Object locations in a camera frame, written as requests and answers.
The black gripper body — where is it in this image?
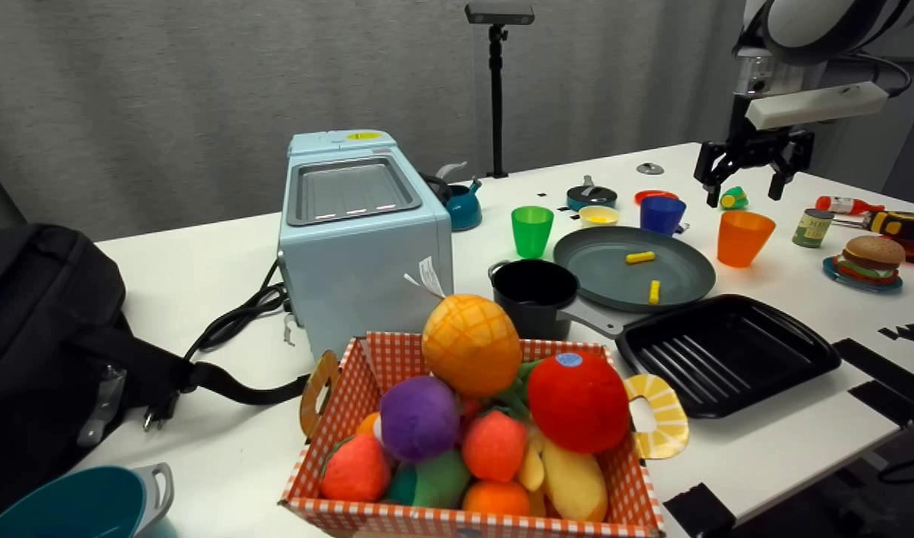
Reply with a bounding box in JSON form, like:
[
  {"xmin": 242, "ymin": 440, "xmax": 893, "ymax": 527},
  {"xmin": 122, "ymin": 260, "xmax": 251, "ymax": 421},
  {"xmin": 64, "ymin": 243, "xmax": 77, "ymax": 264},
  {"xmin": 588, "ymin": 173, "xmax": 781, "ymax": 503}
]
[{"xmin": 715, "ymin": 92, "xmax": 818, "ymax": 173}]

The orange plastic cup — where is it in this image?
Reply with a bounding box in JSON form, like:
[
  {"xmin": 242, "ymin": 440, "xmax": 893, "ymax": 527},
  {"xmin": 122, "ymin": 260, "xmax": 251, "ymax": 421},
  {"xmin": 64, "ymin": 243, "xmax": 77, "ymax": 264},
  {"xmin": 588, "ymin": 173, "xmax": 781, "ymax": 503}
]
[{"xmin": 715, "ymin": 209, "xmax": 781, "ymax": 269}]

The blue plastic cup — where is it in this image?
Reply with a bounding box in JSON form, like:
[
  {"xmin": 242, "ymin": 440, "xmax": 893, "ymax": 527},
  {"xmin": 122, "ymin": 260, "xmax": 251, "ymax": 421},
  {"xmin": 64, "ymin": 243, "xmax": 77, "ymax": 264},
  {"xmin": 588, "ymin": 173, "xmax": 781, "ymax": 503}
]
[{"xmin": 639, "ymin": 194, "xmax": 690, "ymax": 240}]

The small teal plate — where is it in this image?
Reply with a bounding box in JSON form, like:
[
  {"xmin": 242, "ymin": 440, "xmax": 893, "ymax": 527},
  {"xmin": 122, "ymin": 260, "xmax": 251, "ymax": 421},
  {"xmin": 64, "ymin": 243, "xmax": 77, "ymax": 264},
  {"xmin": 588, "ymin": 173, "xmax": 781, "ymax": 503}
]
[{"xmin": 823, "ymin": 254, "xmax": 905, "ymax": 297}]

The green plastic cup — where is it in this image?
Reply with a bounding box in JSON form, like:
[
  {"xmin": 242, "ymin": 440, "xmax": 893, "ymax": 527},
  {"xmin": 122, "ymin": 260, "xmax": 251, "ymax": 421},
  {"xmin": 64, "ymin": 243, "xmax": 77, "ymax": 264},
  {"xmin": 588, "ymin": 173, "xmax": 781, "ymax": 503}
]
[{"xmin": 507, "ymin": 204, "xmax": 560, "ymax": 264}]

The toy food can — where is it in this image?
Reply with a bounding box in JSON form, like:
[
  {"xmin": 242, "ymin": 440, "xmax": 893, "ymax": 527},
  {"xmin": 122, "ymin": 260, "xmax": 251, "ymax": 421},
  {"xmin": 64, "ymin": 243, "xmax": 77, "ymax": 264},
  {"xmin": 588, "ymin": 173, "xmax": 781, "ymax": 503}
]
[{"xmin": 788, "ymin": 206, "xmax": 836, "ymax": 252}]

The red toy ketchup bottle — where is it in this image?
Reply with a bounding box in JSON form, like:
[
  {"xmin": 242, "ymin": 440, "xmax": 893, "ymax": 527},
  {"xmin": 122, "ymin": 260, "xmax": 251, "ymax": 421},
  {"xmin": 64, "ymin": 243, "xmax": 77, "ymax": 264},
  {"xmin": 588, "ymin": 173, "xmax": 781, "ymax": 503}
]
[{"xmin": 812, "ymin": 194, "xmax": 885, "ymax": 222}]

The toy burger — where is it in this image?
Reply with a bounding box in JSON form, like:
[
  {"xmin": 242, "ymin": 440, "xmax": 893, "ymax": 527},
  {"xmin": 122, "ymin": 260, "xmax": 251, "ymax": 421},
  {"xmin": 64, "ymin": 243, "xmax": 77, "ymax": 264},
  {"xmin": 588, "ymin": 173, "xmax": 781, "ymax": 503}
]
[{"xmin": 835, "ymin": 233, "xmax": 908, "ymax": 289}]

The teal pan with dark lid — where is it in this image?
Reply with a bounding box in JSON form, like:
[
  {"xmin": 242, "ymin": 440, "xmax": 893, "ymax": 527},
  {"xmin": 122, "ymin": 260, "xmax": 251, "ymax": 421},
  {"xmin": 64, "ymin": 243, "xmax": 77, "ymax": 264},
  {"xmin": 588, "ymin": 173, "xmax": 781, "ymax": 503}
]
[{"xmin": 560, "ymin": 176, "xmax": 621, "ymax": 215}]

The brown yellow toy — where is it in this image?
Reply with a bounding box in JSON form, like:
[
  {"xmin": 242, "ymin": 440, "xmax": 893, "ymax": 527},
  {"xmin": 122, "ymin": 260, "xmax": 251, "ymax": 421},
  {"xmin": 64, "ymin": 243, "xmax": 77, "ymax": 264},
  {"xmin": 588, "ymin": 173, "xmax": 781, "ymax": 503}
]
[{"xmin": 870, "ymin": 206, "xmax": 914, "ymax": 267}]

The dark frying pan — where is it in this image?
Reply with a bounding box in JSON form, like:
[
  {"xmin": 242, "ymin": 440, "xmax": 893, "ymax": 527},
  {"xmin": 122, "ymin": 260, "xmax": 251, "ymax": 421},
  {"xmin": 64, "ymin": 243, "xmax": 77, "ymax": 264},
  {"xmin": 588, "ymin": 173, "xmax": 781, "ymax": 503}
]
[{"xmin": 554, "ymin": 224, "xmax": 720, "ymax": 313}]

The black grill tray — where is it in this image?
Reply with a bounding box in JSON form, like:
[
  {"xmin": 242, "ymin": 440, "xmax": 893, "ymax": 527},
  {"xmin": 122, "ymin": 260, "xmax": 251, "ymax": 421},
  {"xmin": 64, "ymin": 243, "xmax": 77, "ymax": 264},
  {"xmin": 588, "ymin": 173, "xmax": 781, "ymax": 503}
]
[{"xmin": 617, "ymin": 294, "xmax": 845, "ymax": 421}]

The black toy pot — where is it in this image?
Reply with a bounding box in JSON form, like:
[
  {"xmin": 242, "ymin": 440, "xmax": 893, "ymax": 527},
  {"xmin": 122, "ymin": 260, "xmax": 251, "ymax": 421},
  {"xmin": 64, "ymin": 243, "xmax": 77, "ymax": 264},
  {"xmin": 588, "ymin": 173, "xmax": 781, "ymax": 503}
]
[{"xmin": 487, "ymin": 258, "xmax": 630, "ymax": 342}]

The yellow pineapple slice toy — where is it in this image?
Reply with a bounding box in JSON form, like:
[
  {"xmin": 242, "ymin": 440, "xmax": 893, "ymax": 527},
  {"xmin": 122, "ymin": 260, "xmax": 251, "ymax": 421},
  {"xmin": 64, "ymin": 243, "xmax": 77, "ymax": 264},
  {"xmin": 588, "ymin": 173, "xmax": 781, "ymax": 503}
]
[{"xmin": 621, "ymin": 372, "xmax": 693, "ymax": 464}]

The teal toy kettle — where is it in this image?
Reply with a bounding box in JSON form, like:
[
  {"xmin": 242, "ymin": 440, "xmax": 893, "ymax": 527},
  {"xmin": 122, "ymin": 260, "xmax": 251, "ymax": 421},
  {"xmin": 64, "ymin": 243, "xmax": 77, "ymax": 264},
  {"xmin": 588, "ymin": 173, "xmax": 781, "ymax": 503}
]
[{"xmin": 425, "ymin": 158, "xmax": 487, "ymax": 237}]

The red plush tomato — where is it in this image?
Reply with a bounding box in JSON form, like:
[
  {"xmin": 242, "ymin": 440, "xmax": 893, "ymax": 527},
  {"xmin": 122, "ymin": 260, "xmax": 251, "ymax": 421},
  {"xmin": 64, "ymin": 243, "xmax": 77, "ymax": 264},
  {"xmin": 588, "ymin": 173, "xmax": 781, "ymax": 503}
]
[{"xmin": 527, "ymin": 349, "xmax": 633, "ymax": 457}]

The orange plush pineapple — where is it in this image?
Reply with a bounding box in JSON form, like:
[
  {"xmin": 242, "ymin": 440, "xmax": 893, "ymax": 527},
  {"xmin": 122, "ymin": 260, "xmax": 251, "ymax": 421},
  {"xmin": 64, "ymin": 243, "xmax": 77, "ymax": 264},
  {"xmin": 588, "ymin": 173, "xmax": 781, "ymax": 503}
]
[{"xmin": 418, "ymin": 294, "xmax": 527, "ymax": 402}]

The yellow plush potato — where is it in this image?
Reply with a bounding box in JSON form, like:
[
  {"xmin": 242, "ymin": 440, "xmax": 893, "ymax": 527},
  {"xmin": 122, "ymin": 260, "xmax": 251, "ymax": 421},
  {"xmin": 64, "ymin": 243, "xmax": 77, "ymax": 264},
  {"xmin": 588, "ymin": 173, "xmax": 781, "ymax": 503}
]
[{"xmin": 540, "ymin": 436, "xmax": 612, "ymax": 523}]

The peach plush fruit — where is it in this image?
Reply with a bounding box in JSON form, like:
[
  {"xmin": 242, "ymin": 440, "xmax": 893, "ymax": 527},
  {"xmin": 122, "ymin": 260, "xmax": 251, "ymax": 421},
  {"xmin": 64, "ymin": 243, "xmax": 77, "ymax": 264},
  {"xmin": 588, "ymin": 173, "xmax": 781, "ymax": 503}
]
[{"xmin": 461, "ymin": 409, "xmax": 531, "ymax": 487}]

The light blue toaster oven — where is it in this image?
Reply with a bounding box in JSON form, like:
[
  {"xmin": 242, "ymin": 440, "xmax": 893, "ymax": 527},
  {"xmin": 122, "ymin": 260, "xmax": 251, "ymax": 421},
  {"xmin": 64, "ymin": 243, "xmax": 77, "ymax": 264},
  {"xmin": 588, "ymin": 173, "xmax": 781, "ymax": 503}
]
[{"xmin": 275, "ymin": 125, "xmax": 458, "ymax": 363}]

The purple plush fruit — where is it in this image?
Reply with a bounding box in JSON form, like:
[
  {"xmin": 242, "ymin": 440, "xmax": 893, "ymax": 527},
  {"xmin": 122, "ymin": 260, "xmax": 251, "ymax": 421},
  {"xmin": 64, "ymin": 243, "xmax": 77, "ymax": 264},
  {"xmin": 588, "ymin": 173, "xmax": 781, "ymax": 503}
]
[{"xmin": 378, "ymin": 375, "xmax": 464, "ymax": 467}]

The orange plush fruit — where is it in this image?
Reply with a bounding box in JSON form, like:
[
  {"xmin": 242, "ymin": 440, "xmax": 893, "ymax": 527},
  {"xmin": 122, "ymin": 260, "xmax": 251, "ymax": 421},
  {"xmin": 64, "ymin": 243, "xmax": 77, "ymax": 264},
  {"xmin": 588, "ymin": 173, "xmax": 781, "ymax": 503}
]
[{"xmin": 464, "ymin": 478, "xmax": 536, "ymax": 521}]

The green plush fruit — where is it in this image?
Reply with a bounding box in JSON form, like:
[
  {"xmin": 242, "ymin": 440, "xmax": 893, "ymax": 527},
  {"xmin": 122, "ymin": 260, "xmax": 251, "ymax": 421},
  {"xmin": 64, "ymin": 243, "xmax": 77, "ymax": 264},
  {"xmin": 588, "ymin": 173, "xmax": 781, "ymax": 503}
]
[{"xmin": 387, "ymin": 449, "xmax": 472, "ymax": 509}]

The red-orange plush fruit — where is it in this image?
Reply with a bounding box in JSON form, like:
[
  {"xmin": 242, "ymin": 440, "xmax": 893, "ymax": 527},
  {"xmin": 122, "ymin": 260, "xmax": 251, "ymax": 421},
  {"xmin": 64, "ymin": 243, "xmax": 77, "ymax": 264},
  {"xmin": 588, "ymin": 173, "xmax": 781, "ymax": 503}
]
[{"xmin": 316, "ymin": 430, "xmax": 395, "ymax": 505}]

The red checkered fruit basket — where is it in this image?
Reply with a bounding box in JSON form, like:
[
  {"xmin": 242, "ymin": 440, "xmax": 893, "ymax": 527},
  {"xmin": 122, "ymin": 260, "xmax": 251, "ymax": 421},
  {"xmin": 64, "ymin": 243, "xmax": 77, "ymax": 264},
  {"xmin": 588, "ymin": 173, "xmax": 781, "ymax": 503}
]
[{"xmin": 277, "ymin": 328, "xmax": 669, "ymax": 538}]

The black bag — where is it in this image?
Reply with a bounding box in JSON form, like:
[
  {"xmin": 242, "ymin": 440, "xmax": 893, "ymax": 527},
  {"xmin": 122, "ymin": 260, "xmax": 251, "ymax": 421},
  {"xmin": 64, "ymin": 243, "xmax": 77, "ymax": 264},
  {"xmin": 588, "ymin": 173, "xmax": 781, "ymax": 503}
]
[{"xmin": 0, "ymin": 222, "xmax": 312, "ymax": 521}]

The teal toy pot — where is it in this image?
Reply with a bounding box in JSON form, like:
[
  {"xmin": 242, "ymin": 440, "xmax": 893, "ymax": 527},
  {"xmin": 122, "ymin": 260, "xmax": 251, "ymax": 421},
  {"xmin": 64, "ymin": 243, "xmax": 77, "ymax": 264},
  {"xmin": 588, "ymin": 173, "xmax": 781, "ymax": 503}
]
[{"xmin": 0, "ymin": 460, "xmax": 176, "ymax": 538}]

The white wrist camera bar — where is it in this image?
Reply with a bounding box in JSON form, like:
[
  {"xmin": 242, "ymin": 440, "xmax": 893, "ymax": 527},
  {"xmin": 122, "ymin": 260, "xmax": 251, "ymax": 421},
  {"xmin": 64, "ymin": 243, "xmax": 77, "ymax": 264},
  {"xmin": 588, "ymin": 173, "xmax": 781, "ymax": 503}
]
[{"xmin": 745, "ymin": 80, "xmax": 893, "ymax": 131}]

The black camera tripod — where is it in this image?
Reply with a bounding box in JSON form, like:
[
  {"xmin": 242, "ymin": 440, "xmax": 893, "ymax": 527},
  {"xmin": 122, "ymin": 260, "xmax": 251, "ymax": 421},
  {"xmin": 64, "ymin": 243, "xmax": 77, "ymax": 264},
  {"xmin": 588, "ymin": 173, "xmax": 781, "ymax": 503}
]
[{"xmin": 464, "ymin": 0, "xmax": 539, "ymax": 179}]

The black power cable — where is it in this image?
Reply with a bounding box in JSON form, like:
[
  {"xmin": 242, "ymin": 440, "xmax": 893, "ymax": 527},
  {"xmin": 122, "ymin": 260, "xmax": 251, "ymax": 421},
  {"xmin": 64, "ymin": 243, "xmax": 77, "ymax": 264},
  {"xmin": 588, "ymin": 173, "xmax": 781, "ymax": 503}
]
[{"xmin": 183, "ymin": 254, "xmax": 294, "ymax": 366}]

